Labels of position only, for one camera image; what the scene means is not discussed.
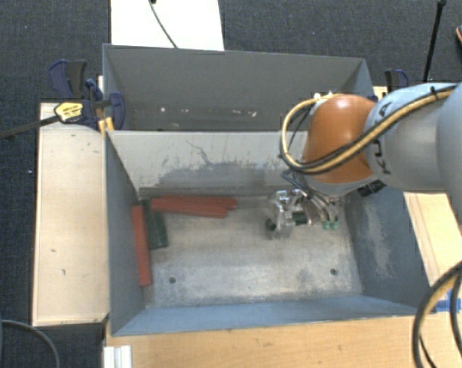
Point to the red-brown flat block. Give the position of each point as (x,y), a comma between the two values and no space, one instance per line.
(142,247)
(208,212)
(192,202)

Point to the dark green flat block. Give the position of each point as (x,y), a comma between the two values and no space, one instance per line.
(158,228)

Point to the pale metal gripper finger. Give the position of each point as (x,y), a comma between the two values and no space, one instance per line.
(283,201)
(284,228)

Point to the pale wood flat board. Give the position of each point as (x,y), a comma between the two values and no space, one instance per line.
(70,224)

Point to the grey metal bin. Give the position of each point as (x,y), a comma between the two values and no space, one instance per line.
(246,263)

